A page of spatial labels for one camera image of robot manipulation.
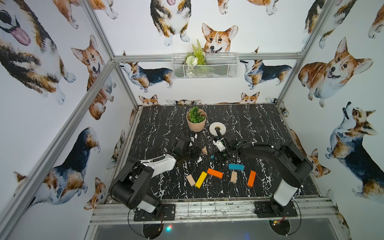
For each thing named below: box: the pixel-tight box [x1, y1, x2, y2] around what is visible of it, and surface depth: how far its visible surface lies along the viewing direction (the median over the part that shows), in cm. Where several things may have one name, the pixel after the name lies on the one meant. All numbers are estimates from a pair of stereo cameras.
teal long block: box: [228, 163, 245, 170], surface depth 90 cm
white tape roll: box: [209, 121, 227, 137], surface depth 109 cm
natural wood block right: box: [230, 171, 238, 183], surface depth 87 cm
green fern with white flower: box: [185, 38, 207, 66], surface depth 84 cm
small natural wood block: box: [186, 174, 196, 186], surface depth 85 cm
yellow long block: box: [195, 171, 208, 189], surface depth 85 cm
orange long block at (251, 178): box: [247, 170, 257, 188], surface depth 85 cm
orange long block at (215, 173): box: [207, 168, 224, 179], surface depth 88 cm
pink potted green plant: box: [186, 106, 207, 133], surface depth 99 cm
